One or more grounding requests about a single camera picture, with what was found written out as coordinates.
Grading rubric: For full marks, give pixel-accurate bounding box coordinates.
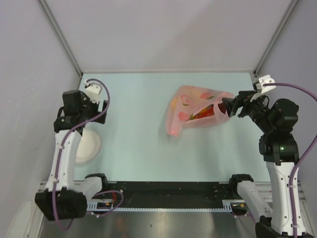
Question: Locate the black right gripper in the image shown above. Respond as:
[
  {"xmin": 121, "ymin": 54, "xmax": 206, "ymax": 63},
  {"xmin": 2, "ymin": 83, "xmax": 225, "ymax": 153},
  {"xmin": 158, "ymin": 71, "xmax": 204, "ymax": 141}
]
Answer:
[{"xmin": 221, "ymin": 89, "xmax": 274, "ymax": 132}]

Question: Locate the pink plastic bag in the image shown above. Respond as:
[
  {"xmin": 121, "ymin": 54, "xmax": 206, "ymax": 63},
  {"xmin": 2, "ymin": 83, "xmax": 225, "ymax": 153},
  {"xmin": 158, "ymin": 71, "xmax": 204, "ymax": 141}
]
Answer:
[{"xmin": 165, "ymin": 85, "xmax": 234, "ymax": 136}]

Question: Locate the fake watermelon slice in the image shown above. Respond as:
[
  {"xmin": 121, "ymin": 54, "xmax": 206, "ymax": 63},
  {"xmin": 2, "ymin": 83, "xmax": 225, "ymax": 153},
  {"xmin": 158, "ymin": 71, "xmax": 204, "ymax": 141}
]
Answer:
[{"xmin": 189, "ymin": 103, "xmax": 226, "ymax": 120}]

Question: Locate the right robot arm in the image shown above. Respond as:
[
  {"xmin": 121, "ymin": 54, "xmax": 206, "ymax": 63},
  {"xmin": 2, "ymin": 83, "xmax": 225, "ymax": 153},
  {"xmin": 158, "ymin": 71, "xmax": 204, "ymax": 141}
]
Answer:
[{"xmin": 222, "ymin": 91, "xmax": 312, "ymax": 238}]

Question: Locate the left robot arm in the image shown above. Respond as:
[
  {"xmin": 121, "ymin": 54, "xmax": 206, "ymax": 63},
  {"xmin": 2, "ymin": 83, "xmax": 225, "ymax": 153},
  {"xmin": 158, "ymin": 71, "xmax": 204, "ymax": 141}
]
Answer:
[{"xmin": 35, "ymin": 89, "xmax": 109, "ymax": 221}]

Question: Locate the white paper plate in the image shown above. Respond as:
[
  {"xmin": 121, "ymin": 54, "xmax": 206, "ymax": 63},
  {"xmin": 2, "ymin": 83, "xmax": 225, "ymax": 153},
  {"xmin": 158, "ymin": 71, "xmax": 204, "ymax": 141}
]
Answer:
[{"xmin": 75, "ymin": 128, "xmax": 103, "ymax": 166}]

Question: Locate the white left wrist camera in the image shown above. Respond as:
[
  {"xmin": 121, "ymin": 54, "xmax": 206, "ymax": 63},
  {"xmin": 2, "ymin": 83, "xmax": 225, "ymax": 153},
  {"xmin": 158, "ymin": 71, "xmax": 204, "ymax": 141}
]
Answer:
[{"xmin": 84, "ymin": 80, "xmax": 102, "ymax": 104}]

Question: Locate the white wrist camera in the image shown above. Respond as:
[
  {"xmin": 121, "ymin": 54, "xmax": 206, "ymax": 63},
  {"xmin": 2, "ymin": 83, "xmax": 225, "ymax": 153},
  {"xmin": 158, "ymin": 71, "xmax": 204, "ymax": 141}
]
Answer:
[
  {"xmin": 84, "ymin": 80, "xmax": 102, "ymax": 104},
  {"xmin": 252, "ymin": 74, "xmax": 276, "ymax": 99}
]

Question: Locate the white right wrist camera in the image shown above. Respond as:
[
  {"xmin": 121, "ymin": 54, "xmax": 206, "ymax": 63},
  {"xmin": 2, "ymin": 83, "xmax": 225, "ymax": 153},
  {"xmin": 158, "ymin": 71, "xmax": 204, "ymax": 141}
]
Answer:
[{"xmin": 252, "ymin": 74, "xmax": 276, "ymax": 99}]

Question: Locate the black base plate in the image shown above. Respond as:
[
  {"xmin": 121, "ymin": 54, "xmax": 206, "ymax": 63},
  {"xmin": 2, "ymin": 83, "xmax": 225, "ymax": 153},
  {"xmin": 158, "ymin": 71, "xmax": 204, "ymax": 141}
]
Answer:
[{"xmin": 103, "ymin": 181, "xmax": 239, "ymax": 209}]

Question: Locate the white cable duct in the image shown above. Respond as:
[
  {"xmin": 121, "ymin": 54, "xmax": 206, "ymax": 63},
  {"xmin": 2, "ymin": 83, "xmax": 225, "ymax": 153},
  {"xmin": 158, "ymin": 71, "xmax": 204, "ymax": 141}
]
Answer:
[{"xmin": 87, "ymin": 200, "xmax": 115, "ymax": 211}]

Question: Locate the aluminium frame rail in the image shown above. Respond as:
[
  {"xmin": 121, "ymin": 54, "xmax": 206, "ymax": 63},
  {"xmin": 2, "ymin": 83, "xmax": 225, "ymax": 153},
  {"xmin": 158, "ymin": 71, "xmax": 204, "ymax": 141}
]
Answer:
[{"xmin": 37, "ymin": 0, "xmax": 83, "ymax": 79}]

